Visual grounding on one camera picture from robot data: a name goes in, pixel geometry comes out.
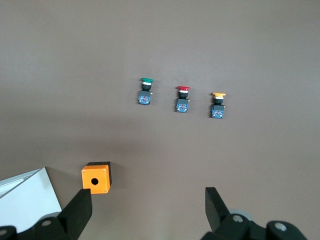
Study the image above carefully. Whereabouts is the yellow mushroom push button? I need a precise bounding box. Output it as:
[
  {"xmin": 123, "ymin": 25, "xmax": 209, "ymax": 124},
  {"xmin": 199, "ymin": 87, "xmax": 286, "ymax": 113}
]
[{"xmin": 209, "ymin": 92, "xmax": 227, "ymax": 119}]

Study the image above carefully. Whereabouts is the orange button enclosure box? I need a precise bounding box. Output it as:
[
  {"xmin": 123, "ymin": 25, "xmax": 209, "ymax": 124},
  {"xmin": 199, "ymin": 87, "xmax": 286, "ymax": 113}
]
[{"xmin": 81, "ymin": 161, "xmax": 113, "ymax": 195}]

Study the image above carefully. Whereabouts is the white drawer cabinet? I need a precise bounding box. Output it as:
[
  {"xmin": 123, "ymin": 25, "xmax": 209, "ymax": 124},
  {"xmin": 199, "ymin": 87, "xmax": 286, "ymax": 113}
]
[{"xmin": 0, "ymin": 166, "xmax": 63, "ymax": 232}]

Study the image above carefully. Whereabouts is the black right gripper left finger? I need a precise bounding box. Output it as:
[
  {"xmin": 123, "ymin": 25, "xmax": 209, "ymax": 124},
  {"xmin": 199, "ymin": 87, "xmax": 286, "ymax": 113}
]
[{"xmin": 0, "ymin": 188, "xmax": 93, "ymax": 240}]

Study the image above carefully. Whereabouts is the red mushroom push button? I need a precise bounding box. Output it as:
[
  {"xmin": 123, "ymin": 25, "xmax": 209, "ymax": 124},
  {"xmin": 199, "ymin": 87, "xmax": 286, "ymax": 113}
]
[{"xmin": 174, "ymin": 85, "xmax": 191, "ymax": 113}]

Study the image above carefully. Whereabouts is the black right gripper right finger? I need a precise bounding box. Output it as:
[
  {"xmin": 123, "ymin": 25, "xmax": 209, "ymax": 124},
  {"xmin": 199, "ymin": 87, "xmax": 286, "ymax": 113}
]
[{"xmin": 199, "ymin": 186, "xmax": 308, "ymax": 240}]

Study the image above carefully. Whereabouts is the green mushroom push button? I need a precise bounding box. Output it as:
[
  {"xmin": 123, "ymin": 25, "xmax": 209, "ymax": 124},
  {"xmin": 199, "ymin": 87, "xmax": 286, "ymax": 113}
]
[{"xmin": 136, "ymin": 77, "xmax": 154, "ymax": 106}]

